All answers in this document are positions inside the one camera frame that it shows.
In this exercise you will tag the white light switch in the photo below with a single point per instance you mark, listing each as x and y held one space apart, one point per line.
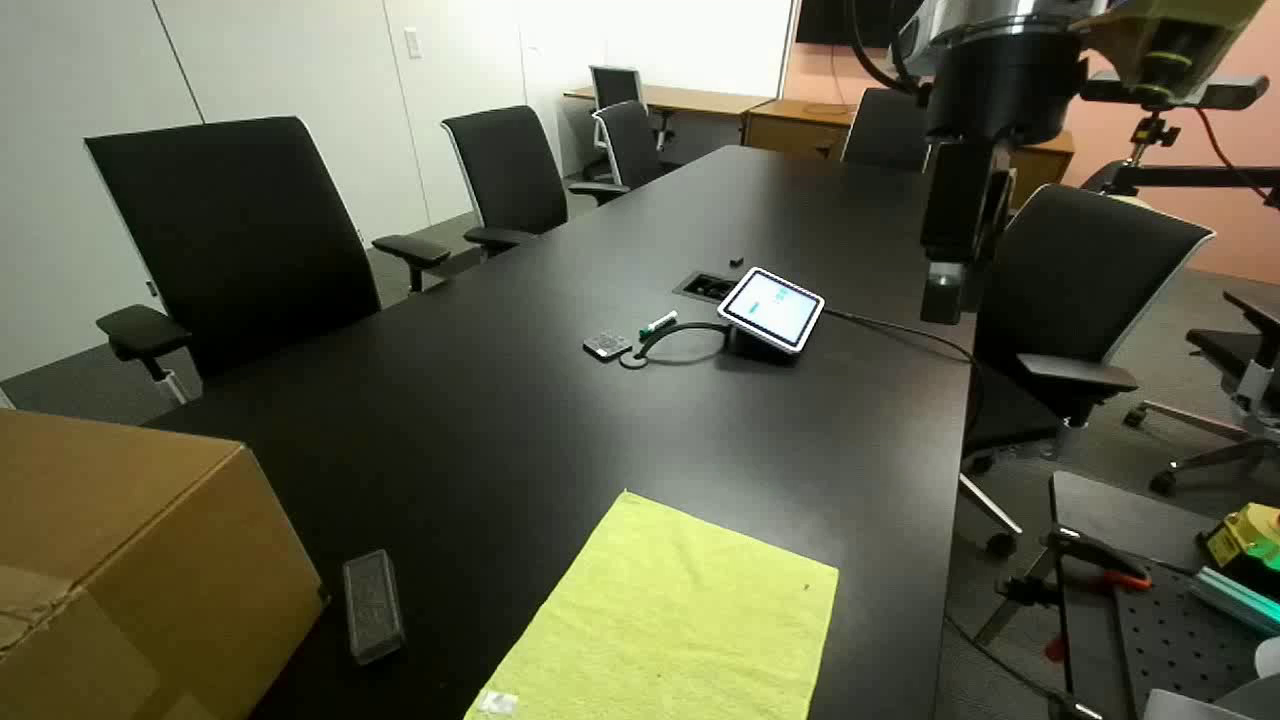
415 42

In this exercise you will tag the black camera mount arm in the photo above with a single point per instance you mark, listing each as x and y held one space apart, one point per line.
1173 178

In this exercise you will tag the green towel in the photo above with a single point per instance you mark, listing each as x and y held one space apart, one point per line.
664 626

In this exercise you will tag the wooden desk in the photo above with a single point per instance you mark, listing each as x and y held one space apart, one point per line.
694 103

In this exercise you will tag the black perforated breadboard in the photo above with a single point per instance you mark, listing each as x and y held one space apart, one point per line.
1162 655

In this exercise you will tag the black tablet display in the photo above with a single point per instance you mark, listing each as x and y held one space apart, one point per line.
771 308

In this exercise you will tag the black wall screen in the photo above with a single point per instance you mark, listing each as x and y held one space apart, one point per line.
842 18

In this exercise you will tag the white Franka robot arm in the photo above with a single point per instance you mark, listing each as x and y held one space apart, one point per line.
1000 82

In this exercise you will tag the brown cardboard box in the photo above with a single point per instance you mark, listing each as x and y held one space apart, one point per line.
134 560

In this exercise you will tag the yellow green box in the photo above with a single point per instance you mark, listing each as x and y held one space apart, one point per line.
1255 535

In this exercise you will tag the black computer monitor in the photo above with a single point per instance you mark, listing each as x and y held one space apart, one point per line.
615 85

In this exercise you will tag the teal flat box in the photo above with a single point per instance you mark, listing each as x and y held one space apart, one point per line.
1242 601

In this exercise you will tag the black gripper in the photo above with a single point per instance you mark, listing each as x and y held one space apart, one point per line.
963 200

